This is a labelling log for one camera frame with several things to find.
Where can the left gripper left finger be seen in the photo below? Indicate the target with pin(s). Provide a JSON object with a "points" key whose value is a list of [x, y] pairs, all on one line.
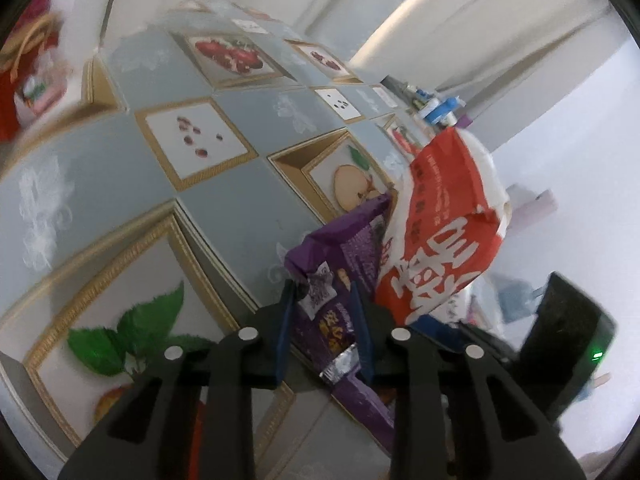
{"points": [[190, 416]]}

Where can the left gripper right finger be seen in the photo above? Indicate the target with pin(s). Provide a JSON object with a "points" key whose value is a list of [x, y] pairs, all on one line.
{"points": [[458, 414]]}

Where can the red printed snack bag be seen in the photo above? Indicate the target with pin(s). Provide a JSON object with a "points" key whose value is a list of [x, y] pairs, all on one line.
{"points": [[447, 226]]}

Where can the purple snack wrapper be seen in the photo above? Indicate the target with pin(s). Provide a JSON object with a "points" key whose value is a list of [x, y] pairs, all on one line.
{"points": [[336, 268]]}

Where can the pink patterned rolled sheet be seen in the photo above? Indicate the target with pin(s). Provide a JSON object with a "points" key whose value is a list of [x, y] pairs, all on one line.
{"points": [[529, 209]]}

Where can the fruit pattern tablecloth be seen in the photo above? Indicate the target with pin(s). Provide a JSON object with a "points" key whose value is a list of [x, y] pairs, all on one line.
{"points": [[206, 145]]}

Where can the blue lotion bottle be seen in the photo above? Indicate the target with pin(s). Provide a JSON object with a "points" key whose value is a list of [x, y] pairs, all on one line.
{"points": [[443, 113]]}

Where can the white curtain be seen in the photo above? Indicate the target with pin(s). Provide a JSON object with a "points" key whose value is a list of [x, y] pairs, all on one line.
{"points": [[510, 61]]}

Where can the pile of bags and boxes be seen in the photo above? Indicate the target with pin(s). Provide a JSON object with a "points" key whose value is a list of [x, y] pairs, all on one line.
{"points": [[33, 77]]}

